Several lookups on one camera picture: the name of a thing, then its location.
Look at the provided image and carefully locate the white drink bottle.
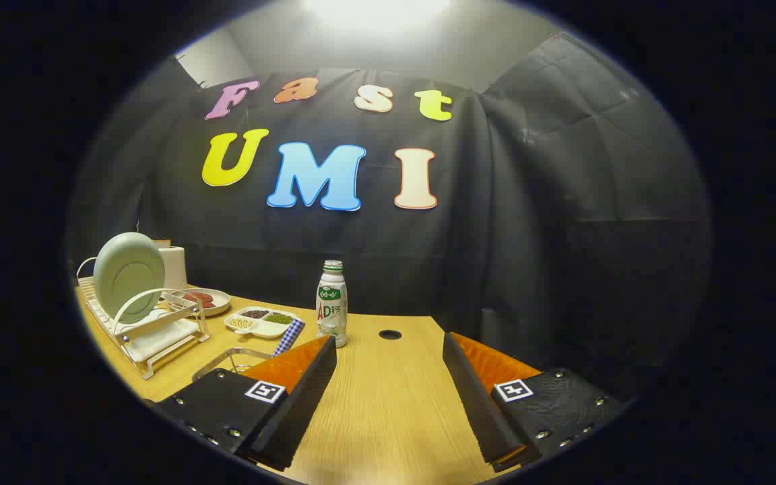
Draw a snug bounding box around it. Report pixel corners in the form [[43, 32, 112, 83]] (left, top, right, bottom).
[[316, 260, 349, 348]]

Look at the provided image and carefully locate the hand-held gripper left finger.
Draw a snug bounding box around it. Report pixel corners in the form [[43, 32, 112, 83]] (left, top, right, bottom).
[[156, 335, 338, 472]]

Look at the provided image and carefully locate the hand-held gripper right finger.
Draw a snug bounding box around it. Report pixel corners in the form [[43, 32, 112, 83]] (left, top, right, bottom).
[[442, 331, 631, 472]]

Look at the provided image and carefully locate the white toaster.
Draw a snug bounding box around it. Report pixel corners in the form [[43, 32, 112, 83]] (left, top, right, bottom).
[[159, 246, 188, 290]]

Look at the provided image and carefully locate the black backdrop cloth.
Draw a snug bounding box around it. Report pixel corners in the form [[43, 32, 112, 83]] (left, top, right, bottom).
[[68, 34, 712, 405]]

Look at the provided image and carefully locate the white wire dish rack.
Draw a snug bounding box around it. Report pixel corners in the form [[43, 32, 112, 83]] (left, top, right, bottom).
[[77, 256, 211, 380]]

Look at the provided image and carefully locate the beige round dish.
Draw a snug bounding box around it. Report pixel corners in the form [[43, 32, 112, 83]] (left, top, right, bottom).
[[171, 288, 232, 317]]

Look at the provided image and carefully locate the metal wire basket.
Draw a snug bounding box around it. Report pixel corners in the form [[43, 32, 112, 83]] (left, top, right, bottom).
[[191, 347, 274, 383]]

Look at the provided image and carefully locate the blue checked handle spoon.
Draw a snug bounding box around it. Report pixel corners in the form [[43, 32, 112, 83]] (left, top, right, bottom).
[[273, 319, 306, 356]]

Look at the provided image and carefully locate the pale green plate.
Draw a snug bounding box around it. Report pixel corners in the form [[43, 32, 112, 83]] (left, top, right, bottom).
[[93, 232, 166, 324]]

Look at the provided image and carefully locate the white divided dish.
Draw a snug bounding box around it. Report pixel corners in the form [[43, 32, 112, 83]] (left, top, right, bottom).
[[224, 307, 301, 340]]

